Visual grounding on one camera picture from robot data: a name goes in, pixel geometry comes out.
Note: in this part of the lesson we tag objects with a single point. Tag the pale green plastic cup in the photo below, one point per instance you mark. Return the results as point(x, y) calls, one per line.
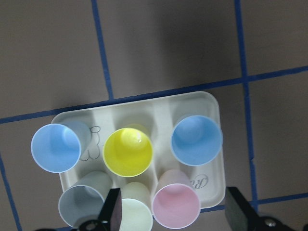
point(136, 213)

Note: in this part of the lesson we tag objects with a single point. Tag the yellow plastic cup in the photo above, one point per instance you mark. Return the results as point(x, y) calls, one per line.
point(128, 152)

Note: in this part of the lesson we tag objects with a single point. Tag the cream plastic tray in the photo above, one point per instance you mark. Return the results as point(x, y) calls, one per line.
point(157, 118)

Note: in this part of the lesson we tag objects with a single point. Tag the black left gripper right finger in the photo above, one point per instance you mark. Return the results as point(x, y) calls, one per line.
point(241, 216)

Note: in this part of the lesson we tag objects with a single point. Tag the translucent white plastic cup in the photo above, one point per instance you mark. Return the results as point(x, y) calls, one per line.
point(84, 200)

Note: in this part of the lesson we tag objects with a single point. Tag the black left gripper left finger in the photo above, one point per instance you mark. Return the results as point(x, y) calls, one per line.
point(110, 216)

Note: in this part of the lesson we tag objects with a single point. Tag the pink plastic cup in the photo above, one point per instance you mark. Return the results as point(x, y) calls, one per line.
point(175, 204)

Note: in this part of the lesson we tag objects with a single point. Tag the light blue plastic cup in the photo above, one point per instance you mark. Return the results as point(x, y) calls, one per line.
point(57, 147)

